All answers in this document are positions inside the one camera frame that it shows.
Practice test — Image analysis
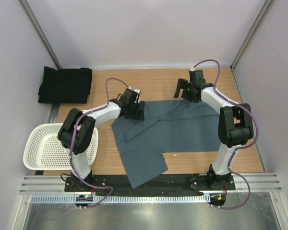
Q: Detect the blue-grey t shirt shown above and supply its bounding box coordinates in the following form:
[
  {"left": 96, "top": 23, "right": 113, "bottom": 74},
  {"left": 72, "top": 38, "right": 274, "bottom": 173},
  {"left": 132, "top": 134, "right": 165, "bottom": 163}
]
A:
[{"left": 111, "top": 100, "right": 220, "bottom": 188}]

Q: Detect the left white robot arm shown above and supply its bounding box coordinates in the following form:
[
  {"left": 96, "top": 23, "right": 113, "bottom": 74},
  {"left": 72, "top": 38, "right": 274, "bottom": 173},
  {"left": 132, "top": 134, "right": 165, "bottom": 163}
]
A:
[{"left": 58, "top": 87, "right": 145, "bottom": 192}]

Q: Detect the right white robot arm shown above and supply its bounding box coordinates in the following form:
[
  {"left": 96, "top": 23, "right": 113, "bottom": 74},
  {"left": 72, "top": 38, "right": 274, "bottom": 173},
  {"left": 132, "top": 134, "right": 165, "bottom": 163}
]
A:
[{"left": 173, "top": 68, "right": 254, "bottom": 190}]

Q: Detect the folded black t shirt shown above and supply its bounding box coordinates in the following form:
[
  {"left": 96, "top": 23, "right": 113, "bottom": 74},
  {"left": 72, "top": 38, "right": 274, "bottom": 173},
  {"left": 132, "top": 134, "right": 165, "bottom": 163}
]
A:
[{"left": 38, "top": 66, "right": 92, "bottom": 104}]

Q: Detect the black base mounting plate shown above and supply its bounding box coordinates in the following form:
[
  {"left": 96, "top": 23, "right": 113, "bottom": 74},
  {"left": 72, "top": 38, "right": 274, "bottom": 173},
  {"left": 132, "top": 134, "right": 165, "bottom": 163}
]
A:
[{"left": 64, "top": 174, "right": 236, "bottom": 193}]

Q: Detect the white perforated plastic basket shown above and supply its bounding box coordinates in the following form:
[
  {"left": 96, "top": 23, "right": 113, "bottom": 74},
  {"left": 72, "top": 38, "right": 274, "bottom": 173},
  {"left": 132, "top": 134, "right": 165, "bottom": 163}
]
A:
[{"left": 23, "top": 123, "right": 99, "bottom": 177}]

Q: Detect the white slotted cable duct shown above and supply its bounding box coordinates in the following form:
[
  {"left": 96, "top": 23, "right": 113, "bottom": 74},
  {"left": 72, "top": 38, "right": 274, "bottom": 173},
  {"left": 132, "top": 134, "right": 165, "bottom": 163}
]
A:
[{"left": 30, "top": 194, "right": 210, "bottom": 205}]

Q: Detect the right aluminium corner post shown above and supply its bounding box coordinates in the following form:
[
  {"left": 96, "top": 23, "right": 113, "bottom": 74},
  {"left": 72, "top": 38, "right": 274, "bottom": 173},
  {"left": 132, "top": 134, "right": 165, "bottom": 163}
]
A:
[{"left": 230, "top": 0, "right": 275, "bottom": 70}]

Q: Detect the aluminium corner post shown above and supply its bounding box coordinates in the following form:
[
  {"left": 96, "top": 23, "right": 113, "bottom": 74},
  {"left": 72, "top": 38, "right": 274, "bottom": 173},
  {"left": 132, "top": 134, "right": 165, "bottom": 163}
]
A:
[
  {"left": 230, "top": 0, "right": 275, "bottom": 70},
  {"left": 19, "top": 0, "right": 62, "bottom": 69}
]

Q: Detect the left aluminium corner post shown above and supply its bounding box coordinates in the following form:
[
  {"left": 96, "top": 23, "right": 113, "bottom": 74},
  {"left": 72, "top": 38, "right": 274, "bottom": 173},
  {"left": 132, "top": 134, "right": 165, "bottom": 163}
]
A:
[{"left": 19, "top": 0, "right": 62, "bottom": 69}]

